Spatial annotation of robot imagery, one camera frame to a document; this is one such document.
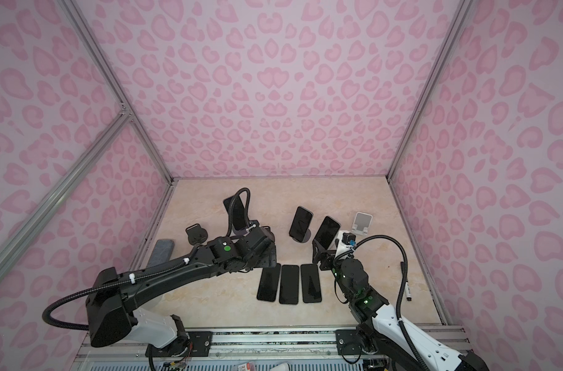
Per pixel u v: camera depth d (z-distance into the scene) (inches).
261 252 24.3
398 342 20.4
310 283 39.7
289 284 33.9
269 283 41.6
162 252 35.9
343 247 26.9
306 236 36.6
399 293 22.8
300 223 37.5
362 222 37.5
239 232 37.6
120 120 34.6
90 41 29.2
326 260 27.2
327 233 34.7
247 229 27.3
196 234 37.2
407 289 32.8
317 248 28.1
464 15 27.3
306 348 28.6
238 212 36.2
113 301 16.0
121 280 16.9
